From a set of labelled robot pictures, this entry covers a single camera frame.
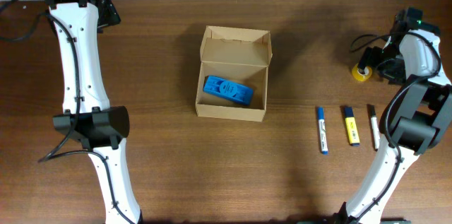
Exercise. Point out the yellow clear tape roll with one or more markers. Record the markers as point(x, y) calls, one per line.
point(361, 75)

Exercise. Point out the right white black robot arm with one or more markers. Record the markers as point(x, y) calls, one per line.
point(414, 121)

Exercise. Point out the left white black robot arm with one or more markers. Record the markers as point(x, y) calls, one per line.
point(88, 118)

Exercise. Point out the brown cardboard box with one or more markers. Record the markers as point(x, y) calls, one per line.
point(240, 55)

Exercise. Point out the blue plastic holder case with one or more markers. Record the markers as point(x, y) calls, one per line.
point(229, 90)

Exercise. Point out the blue cap whiteboard marker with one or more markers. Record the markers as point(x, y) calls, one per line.
point(322, 131)

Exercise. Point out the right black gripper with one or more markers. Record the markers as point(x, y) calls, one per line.
point(396, 76)

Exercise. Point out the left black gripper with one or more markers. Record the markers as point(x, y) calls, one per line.
point(110, 15)

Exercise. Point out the black cap whiteboard marker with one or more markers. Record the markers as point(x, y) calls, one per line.
point(374, 126)

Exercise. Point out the yellow highlighter dark cap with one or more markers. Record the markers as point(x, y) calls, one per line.
point(351, 126)

